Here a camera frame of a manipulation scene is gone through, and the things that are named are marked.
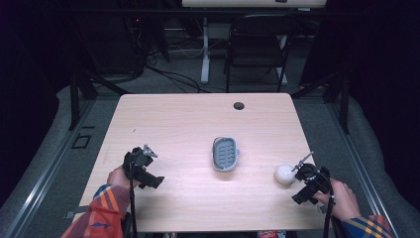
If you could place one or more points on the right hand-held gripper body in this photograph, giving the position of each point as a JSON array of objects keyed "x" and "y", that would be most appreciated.
[{"x": 312, "y": 183}]

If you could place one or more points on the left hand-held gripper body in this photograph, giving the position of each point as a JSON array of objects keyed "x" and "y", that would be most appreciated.
[{"x": 142, "y": 172}]

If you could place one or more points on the white round soap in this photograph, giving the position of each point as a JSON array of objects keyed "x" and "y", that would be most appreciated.
[{"x": 284, "y": 174}]

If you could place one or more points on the grey soap dish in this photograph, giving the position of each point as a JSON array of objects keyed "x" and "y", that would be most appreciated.
[{"x": 225, "y": 154}]

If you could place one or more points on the person's left hand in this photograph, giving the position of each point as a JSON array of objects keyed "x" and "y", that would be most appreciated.
[{"x": 119, "y": 178}]

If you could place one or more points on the person's right hand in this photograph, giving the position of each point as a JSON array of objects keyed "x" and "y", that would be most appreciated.
[{"x": 341, "y": 200}]

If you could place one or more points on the red patterned packet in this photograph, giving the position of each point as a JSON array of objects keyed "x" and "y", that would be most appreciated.
[{"x": 271, "y": 234}]

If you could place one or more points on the black metal stand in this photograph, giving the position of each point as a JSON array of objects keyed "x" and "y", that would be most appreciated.
[
  {"x": 336, "y": 95},
  {"x": 81, "y": 89}
]

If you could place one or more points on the white desk leg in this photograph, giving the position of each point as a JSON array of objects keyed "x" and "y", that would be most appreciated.
[{"x": 205, "y": 53}]

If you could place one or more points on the black folding chair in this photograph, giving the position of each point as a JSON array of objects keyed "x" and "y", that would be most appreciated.
[{"x": 257, "y": 49}]

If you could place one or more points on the metal floor rail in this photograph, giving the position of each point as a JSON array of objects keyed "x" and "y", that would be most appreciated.
[
  {"x": 43, "y": 178},
  {"x": 360, "y": 165}
]

